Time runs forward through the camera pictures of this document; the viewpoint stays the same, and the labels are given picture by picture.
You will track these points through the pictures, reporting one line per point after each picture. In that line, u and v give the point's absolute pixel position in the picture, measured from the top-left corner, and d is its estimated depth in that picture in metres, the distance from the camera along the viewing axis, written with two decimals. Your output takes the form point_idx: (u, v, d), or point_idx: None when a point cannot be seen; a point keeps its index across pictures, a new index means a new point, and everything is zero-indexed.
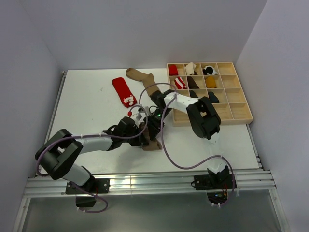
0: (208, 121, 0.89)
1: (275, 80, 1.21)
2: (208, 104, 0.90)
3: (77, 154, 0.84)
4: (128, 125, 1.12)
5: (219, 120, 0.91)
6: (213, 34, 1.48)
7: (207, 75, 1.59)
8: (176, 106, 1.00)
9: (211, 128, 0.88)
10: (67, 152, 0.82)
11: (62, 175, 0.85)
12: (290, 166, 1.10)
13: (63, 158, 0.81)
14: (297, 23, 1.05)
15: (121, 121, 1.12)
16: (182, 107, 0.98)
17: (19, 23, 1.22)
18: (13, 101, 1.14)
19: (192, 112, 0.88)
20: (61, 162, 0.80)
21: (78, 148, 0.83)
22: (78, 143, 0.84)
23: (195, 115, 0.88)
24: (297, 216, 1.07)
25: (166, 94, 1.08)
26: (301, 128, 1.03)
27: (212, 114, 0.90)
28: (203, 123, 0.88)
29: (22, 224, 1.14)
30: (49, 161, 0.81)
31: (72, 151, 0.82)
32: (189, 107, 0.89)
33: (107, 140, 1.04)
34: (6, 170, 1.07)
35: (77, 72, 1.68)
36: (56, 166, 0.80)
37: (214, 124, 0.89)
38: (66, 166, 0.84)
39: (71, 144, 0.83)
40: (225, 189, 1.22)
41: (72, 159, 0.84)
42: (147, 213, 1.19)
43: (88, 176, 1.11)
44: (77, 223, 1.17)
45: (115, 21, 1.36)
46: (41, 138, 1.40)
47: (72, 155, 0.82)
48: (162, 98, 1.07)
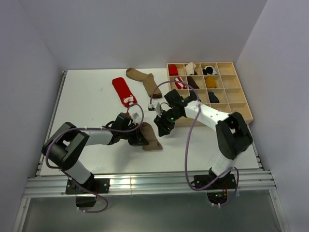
0: (239, 140, 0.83)
1: (275, 80, 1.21)
2: (239, 122, 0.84)
3: (84, 144, 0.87)
4: (126, 119, 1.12)
5: (250, 139, 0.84)
6: (213, 35, 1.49)
7: (207, 75, 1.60)
8: (202, 119, 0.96)
9: (241, 149, 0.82)
10: (75, 142, 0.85)
11: (71, 166, 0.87)
12: (290, 166, 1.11)
13: (71, 148, 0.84)
14: (297, 24, 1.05)
15: (118, 116, 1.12)
16: (207, 121, 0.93)
17: (19, 23, 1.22)
18: (13, 100, 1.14)
19: (223, 130, 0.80)
20: (70, 152, 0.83)
21: (86, 137, 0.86)
22: (84, 133, 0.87)
23: (227, 134, 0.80)
24: (297, 216, 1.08)
25: (187, 102, 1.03)
26: (301, 128, 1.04)
27: (244, 133, 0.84)
28: (234, 143, 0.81)
29: (22, 224, 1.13)
30: (57, 152, 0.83)
31: (79, 141, 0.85)
32: (221, 124, 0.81)
33: (108, 134, 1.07)
34: (6, 169, 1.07)
35: (77, 72, 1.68)
36: (65, 156, 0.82)
37: (244, 145, 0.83)
38: (74, 156, 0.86)
39: (78, 135, 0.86)
40: (225, 189, 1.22)
41: (79, 149, 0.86)
42: (147, 213, 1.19)
43: (88, 175, 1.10)
44: (77, 223, 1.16)
45: (115, 21, 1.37)
46: (41, 138, 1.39)
47: (80, 145, 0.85)
48: (183, 107, 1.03)
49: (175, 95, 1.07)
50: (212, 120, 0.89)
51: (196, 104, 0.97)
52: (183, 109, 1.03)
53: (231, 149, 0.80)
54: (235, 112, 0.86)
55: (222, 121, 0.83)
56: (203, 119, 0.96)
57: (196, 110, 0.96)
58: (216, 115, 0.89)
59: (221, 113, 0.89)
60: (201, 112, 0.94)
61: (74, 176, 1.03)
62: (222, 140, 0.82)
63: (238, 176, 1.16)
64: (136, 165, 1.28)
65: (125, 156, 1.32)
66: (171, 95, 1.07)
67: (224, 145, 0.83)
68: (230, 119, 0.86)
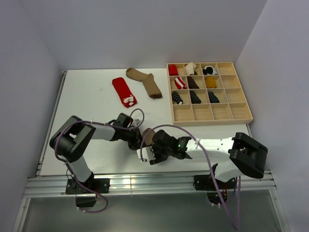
0: (257, 157, 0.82)
1: (275, 80, 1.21)
2: (248, 140, 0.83)
3: (91, 136, 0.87)
4: (127, 117, 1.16)
5: (264, 148, 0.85)
6: (213, 35, 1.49)
7: (207, 75, 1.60)
8: (211, 154, 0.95)
9: (262, 164, 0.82)
10: (82, 133, 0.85)
11: (77, 158, 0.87)
12: (290, 166, 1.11)
13: (79, 139, 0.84)
14: (297, 24, 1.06)
15: (119, 115, 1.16)
16: (217, 153, 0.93)
17: (19, 23, 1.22)
18: (13, 100, 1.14)
19: (241, 158, 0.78)
20: (78, 142, 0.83)
21: (92, 129, 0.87)
22: (91, 125, 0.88)
23: (245, 159, 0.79)
24: (297, 216, 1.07)
25: (183, 145, 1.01)
26: (300, 128, 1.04)
27: (257, 148, 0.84)
28: (256, 164, 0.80)
29: (22, 224, 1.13)
30: (64, 145, 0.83)
31: (87, 132, 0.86)
32: (237, 155, 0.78)
33: (110, 130, 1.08)
34: (5, 170, 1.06)
35: (77, 72, 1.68)
36: (73, 147, 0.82)
37: (263, 157, 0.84)
38: (81, 148, 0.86)
39: (85, 127, 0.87)
40: (225, 189, 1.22)
41: (87, 140, 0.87)
42: (147, 213, 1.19)
43: (90, 173, 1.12)
44: (77, 223, 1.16)
45: (115, 21, 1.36)
46: (41, 139, 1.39)
47: (88, 136, 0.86)
48: (183, 151, 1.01)
49: (169, 139, 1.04)
50: (223, 150, 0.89)
51: (195, 143, 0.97)
52: (185, 152, 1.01)
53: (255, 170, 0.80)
54: (238, 133, 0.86)
55: (233, 149, 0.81)
56: (212, 154, 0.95)
57: (198, 148, 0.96)
58: (222, 145, 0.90)
59: (225, 140, 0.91)
60: (206, 149, 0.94)
61: (76, 174, 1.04)
62: (245, 167, 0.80)
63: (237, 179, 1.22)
64: (136, 165, 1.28)
65: (125, 157, 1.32)
66: (165, 140, 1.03)
67: (248, 170, 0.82)
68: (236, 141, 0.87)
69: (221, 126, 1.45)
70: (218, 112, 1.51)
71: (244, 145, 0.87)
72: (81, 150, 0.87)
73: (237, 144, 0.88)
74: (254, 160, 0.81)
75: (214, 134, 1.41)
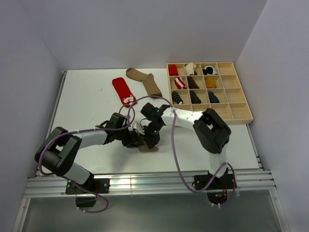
0: (218, 134, 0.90)
1: (275, 80, 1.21)
2: (214, 117, 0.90)
3: (76, 149, 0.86)
4: (120, 118, 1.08)
5: (228, 129, 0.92)
6: (213, 35, 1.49)
7: (207, 76, 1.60)
8: (180, 122, 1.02)
9: (222, 141, 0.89)
10: (67, 147, 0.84)
11: (65, 170, 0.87)
12: (291, 166, 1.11)
13: (64, 152, 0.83)
14: (297, 24, 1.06)
15: (112, 115, 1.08)
16: (185, 123, 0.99)
17: (19, 23, 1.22)
18: (13, 100, 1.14)
19: (202, 128, 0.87)
20: (63, 157, 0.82)
21: (78, 141, 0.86)
22: (77, 137, 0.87)
23: (206, 131, 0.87)
24: (297, 217, 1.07)
25: (161, 110, 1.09)
26: (300, 128, 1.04)
27: (221, 126, 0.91)
28: (214, 138, 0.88)
29: (22, 224, 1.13)
30: (50, 159, 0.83)
31: (72, 145, 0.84)
32: (198, 124, 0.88)
33: (103, 133, 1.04)
34: (5, 170, 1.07)
35: (77, 72, 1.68)
36: (60, 162, 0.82)
37: (224, 137, 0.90)
38: (69, 161, 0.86)
39: (70, 139, 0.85)
40: (225, 189, 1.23)
41: (73, 153, 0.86)
42: (147, 213, 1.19)
43: (88, 175, 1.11)
44: (77, 223, 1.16)
45: (115, 21, 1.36)
46: (41, 139, 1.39)
47: (73, 149, 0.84)
48: (159, 116, 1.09)
49: (151, 108, 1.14)
50: (190, 121, 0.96)
51: (171, 110, 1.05)
52: (161, 117, 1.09)
53: (212, 143, 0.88)
54: (208, 108, 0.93)
55: (197, 120, 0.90)
56: (181, 123, 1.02)
57: (172, 115, 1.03)
58: (191, 116, 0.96)
59: (196, 112, 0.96)
60: (178, 117, 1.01)
61: (73, 179, 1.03)
62: (203, 138, 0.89)
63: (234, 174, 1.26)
64: (136, 166, 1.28)
65: (125, 156, 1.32)
66: (147, 108, 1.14)
67: (206, 141, 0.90)
68: (204, 117, 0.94)
69: None
70: (218, 112, 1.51)
71: (211, 122, 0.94)
72: (69, 162, 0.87)
73: (206, 119, 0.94)
74: (213, 134, 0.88)
75: None
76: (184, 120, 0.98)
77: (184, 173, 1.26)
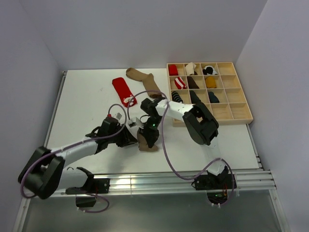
0: (206, 126, 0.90)
1: (275, 80, 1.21)
2: (203, 109, 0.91)
3: (61, 169, 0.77)
4: (112, 124, 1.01)
5: (216, 123, 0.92)
6: (213, 35, 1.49)
7: (207, 75, 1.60)
8: (171, 113, 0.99)
9: (210, 134, 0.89)
10: (49, 170, 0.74)
11: (52, 193, 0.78)
12: (291, 166, 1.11)
13: (47, 176, 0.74)
14: (296, 24, 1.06)
15: (103, 122, 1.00)
16: (176, 114, 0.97)
17: (19, 23, 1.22)
18: (13, 100, 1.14)
19: (189, 120, 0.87)
20: (46, 181, 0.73)
21: (62, 163, 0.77)
22: (60, 158, 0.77)
23: (194, 122, 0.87)
24: (297, 217, 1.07)
25: (156, 102, 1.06)
26: (300, 128, 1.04)
27: (209, 119, 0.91)
28: (202, 130, 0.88)
29: (22, 224, 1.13)
30: (33, 182, 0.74)
31: (55, 168, 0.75)
32: (187, 116, 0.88)
33: (92, 144, 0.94)
34: (5, 170, 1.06)
35: (77, 72, 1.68)
36: (42, 187, 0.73)
37: (212, 129, 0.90)
38: (54, 183, 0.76)
39: (52, 161, 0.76)
40: (225, 189, 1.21)
41: (58, 175, 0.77)
42: (147, 213, 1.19)
43: (85, 178, 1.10)
44: (77, 223, 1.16)
45: (115, 21, 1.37)
46: (41, 139, 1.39)
47: (57, 171, 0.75)
48: (154, 106, 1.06)
49: (148, 102, 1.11)
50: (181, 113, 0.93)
51: (165, 102, 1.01)
52: (155, 108, 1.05)
53: (200, 135, 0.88)
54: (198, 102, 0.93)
55: (187, 112, 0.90)
56: (172, 114, 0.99)
57: (165, 107, 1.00)
58: (182, 108, 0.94)
59: (187, 105, 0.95)
60: (169, 108, 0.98)
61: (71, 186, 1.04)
62: (191, 129, 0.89)
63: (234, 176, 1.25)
64: (136, 166, 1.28)
65: (125, 156, 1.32)
66: (145, 103, 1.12)
67: (194, 133, 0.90)
68: (195, 109, 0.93)
69: (221, 126, 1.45)
70: (218, 112, 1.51)
71: (200, 114, 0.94)
72: (53, 185, 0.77)
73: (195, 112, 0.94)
74: (201, 126, 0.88)
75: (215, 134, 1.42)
76: (175, 112, 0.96)
77: (184, 173, 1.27)
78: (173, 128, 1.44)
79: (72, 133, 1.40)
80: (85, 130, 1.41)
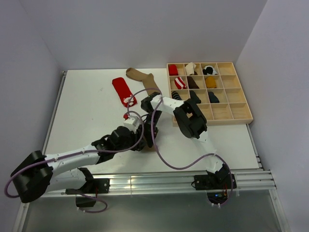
0: (194, 121, 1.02)
1: (275, 80, 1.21)
2: (193, 106, 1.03)
3: (47, 181, 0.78)
4: (121, 137, 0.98)
5: (204, 119, 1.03)
6: (213, 35, 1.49)
7: (207, 75, 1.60)
8: (164, 108, 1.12)
9: (197, 128, 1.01)
10: (35, 180, 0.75)
11: (35, 196, 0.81)
12: (291, 166, 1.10)
13: (29, 186, 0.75)
14: (297, 24, 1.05)
15: (113, 132, 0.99)
16: (168, 109, 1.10)
17: (19, 23, 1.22)
18: (13, 100, 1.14)
19: (179, 114, 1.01)
20: (27, 190, 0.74)
21: (49, 176, 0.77)
22: (49, 170, 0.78)
23: (182, 117, 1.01)
24: (298, 217, 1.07)
25: (152, 97, 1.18)
26: (300, 127, 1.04)
27: (198, 115, 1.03)
28: (190, 124, 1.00)
29: (22, 224, 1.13)
30: (20, 183, 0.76)
31: (39, 181, 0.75)
32: (177, 110, 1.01)
33: (93, 155, 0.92)
34: (5, 170, 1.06)
35: (77, 73, 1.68)
36: (22, 193, 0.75)
37: (200, 124, 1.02)
38: (38, 190, 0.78)
39: (41, 171, 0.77)
40: (225, 189, 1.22)
41: (44, 184, 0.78)
42: (147, 213, 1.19)
43: (83, 181, 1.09)
44: (77, 223, 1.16)
45: (115, 21, 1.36)
46: (41, 139, 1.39)
47: (40, 183, 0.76)
48: (149, 101, 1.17)
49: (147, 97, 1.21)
50: (172, 108, 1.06)
51: (159, 97, 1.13)
52: (150, 103, 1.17)
53: (189, 128, 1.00)
54: (189, 99, 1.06)
55: (178, 108, 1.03)
56: (164, 108, 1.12)
57: (158, 102, 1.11)
58: (174, 103, 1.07)
59: (178, 101, 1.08)
60: (162, 103, 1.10)
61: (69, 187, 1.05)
62: (182, 123, 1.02)
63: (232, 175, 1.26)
64: (136, 166, 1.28)
65: (125, 156, 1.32)
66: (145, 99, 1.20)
67: (184, 127, 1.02)
68: (185, 105, 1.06)
69: (221, 126, 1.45)
70: (218, 112, 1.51)
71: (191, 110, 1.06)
72: (37, 192, 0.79)
73: (187, 108, 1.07)
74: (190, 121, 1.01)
75: (215, 134, 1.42)
76: (167, 107, 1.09)
77: (184, 173, 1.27)
78: (173, 128, 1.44)
79: (72, 133, 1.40)
80: (84, 131, 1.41)
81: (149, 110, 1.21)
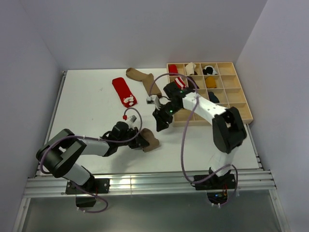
0: (233, 134, 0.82)
1: (275, 79, 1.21)
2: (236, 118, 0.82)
3: (80, 152, 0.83)
4: (122, 130, 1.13)
5: (245, 134, 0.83)
6: (213, 35, 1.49)
7: (207, 76, 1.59)
8: (200, 111, 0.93)
9: (235, 143, 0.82)
10: (71, 150, 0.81)
11: (65, 173, 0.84)
12: (291, 166, 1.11)
13: (66, 155, 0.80)
14: (297, 24, 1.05)
15: (114, 127, 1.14)
16: (204, 114, 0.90)
17: (19, 23, 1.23)
18: (13, 99, 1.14)
19: (219, 125, 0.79)
20: (64, 159, 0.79)
21: (83, 146, 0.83)
22: (81, 141, 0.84)
23: (221, 129, 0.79)
24: (297, 217, 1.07)
25: (185, 94, 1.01)
26: (300, 127, 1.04)
27: (239, 128, 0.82)
28: (228, 138, 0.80)
29: (22, 224, 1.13)
30: (51, 159, 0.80)
31: (76, 150, 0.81)
32: (216, 119, 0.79)
33: (105, 145, 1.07)
34: (6, 170, 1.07)
35: (77, 73, 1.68)
36: (59, 164, 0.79)
37: (239, 139, 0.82)
38: (71, 164, 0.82)
39: (75, 143, 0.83)
40: (225, 189, 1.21)
41: (76, 157, 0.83)
42: (147, 213, 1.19)
43: (88, 176, 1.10)
44: (77, 223, 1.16)
45: (115, 21, 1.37)
46: (41, 139, 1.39)
47: (77, 153, 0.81)
48: (181, 98, 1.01)
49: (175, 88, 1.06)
50: (209, 114, 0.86)
51: (193, 97, 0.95)
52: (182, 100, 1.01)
53: (225, 142, 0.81)
54: (232, 108, 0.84)
55: (218, 117, 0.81)
56: (199, 112, 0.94)
57: (193, 102, 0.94)
58: (213, 108, 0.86)
59: (218, 107, 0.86)
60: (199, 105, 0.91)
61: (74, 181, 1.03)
62: (217, 134, 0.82)
63: (236, 174, 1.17)
64: (136, 165, 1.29)
65: (126, 156, 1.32)
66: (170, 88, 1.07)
67: (219, 138, 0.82)
68: (226, 113, 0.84)
69: None
70: None
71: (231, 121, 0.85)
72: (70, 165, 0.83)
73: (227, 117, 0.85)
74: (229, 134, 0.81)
75: None
76: (204, 111, 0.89)
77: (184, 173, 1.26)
78: (173, 128, 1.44)
79: None
80: (84, 131, 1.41)
81: (175, 104, 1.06)
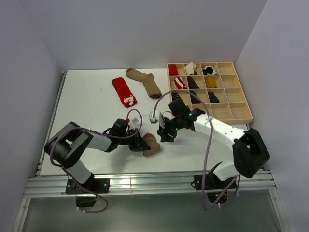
0: (255, 158, 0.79)
1: (275, 79, 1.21)
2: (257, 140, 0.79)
3: (88, 143, 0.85)
4: (122, 126, 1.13)
5: (268, 155, 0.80)
6: (213, 35, 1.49)
7: (207, 76, 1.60)
8: (215, 134, 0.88)
9: (258, 167, 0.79)
10: (79, 140, 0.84)
11: (74, 164, 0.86)
12: (291, 166, 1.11)
13: (75, 145, 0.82)
14: (297, 24, 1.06)
15: (114, 124, 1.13)
16: (221, 137, 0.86)
17: (19, 23, 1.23)
18: (13, 99, 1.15)
19: (242, 151, 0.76)
20: (73, 149, 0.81)
21: (90, 137, 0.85)
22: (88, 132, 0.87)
23: (245, 155, 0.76)
24: (297, 217, 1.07)
25: (195, 116, 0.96)
26: (300, 127, 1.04)
27: (261, 151, 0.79)
28: (252, 163, 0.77)
29: (22, 224, 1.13)
30: (60, 150, 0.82)
31: (84, 139, 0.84)
32: (238, 145, 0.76)
33: (107, 140, 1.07)
34: (6, 170, 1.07)
35: (77, 73, 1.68)
36: (68, 153, 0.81)
37: (261, 162, 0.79)
38: (78, 154, 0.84)
39: (82, 134, 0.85)
40: None
41: (83, 148, 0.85)
42: (147, 212, 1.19)
43: (88, 174, 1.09)
44: (77, 223, 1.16)
45: (115, 21, 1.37)
46: (41, 139, 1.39)
47: (85, 143, 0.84)
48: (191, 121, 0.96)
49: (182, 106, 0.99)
50: (228, 137, 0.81)
51: (206, 119, 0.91)
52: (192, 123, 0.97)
53: (248, 167, 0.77)
54: (252, 129, 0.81)
55: (240, 141, 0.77)
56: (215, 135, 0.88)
57: (207, 124, 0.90)
58: (230, 132, 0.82)
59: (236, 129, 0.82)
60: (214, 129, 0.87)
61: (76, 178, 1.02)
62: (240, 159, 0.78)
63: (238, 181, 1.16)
64: (136, 165, 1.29)
65: (126, 156, 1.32)
66: (177, 105, 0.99)
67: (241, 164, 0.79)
68: (245, 136, 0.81)
69: None
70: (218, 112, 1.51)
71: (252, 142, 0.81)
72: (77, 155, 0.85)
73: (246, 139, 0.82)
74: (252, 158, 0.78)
75: None
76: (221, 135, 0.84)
77: (184, 173, 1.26)
78: None
79: None
80: None
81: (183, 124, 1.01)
